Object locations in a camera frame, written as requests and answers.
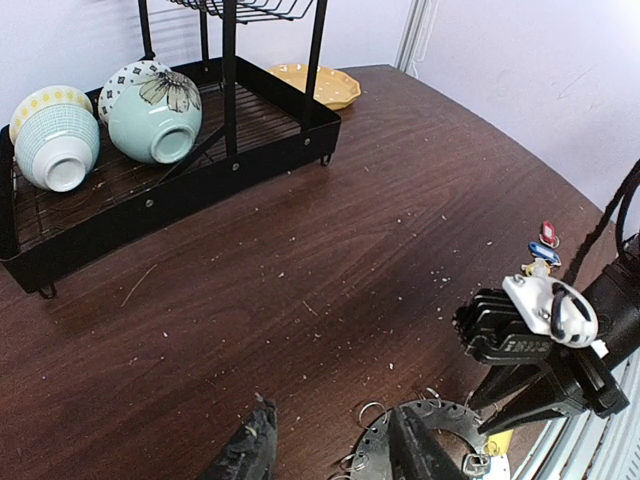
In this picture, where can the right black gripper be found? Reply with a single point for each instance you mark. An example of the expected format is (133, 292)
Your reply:
(573, 381)

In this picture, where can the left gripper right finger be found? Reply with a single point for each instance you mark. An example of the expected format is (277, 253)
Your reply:
(414, 453)

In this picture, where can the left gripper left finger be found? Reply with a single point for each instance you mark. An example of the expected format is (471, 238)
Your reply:
(251, 452)

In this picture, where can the grey perforated keyring disc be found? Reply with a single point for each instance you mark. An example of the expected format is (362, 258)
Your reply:
(453, 425)

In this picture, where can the yellow key tag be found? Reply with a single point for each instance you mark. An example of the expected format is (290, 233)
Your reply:
(537, 268)
(492, 452)

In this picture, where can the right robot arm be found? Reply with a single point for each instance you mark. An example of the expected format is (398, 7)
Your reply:
(614, 295)

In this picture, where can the blue key tag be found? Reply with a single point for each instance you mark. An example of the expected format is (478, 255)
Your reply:
(538, 250)

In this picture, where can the red key tag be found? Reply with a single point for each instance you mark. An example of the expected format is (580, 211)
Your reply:
(548, 235)

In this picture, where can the light blue floral bowl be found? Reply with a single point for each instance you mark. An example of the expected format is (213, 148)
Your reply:
(157, 120)

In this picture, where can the yellow dotted plate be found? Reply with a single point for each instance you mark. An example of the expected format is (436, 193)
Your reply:
(333, 88)

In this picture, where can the light blue ribbed bowl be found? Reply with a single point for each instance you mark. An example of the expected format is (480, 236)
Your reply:
(58, 147)

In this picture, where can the cream patterned bowl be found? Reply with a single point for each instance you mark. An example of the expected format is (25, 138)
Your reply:
(44, 98)

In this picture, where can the black wire dish rack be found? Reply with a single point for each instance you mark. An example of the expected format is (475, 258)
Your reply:
(255, 127)

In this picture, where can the right aluminium frame post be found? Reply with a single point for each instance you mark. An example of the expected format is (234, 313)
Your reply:
(416, 35)

